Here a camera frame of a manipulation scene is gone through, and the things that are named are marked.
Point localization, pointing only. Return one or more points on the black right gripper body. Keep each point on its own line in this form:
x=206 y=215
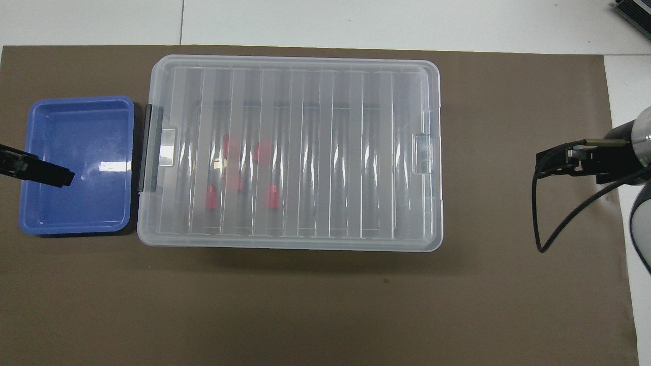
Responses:
x=613 y=157

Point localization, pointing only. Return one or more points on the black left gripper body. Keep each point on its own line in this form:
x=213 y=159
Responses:
x=4 y=160

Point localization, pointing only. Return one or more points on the red block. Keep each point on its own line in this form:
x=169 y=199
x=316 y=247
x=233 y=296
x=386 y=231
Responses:
x=264 y=151
x=211 y=199
x=238 y=183
x=231 y=145
x=273 y=198

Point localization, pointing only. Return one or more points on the clear ribbed box lid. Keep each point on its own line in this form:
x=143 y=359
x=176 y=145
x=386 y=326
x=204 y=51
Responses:
x=330 y=101

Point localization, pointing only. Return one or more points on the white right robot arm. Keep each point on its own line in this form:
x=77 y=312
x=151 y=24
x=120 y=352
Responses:
x=643 y=137

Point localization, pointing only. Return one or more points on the blue plastic tray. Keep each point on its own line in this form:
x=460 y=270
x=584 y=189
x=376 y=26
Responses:
x=76 y=213

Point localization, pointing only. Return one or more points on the clear plastic storage box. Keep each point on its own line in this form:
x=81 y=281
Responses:
x=144 y=223

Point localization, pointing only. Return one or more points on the black finned metal device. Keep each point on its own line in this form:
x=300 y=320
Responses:
x=638 y=12

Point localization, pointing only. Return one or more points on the brown paper table mat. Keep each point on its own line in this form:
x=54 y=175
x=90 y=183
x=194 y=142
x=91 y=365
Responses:
x=325 y=305

